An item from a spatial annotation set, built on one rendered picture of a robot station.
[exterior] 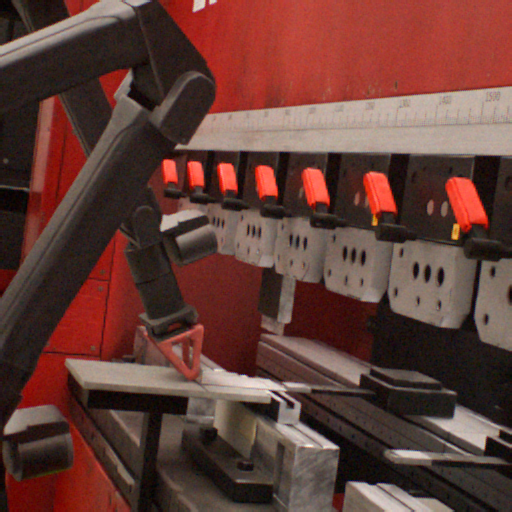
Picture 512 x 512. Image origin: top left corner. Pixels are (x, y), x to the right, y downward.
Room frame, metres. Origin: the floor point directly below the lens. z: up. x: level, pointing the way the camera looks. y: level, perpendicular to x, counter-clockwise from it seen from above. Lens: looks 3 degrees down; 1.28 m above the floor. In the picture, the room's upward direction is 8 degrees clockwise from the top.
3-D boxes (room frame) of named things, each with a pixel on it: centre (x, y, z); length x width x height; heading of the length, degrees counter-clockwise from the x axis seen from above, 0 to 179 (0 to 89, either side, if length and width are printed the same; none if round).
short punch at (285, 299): (1.77, -0.04, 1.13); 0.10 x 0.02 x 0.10; 17
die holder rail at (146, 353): (2.30, 0.13, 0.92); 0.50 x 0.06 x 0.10; 17
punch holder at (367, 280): (1.41, -0.15, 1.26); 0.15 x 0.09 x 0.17; 17
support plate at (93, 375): (1.73, 0.11, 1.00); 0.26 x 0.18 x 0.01; 107
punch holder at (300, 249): (1.60, -0.09, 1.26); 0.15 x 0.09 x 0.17; 17
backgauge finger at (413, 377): (1.82, -0.18, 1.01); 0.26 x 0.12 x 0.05; 107
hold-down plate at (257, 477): (1.72, 0.01, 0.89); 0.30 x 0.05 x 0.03; 17
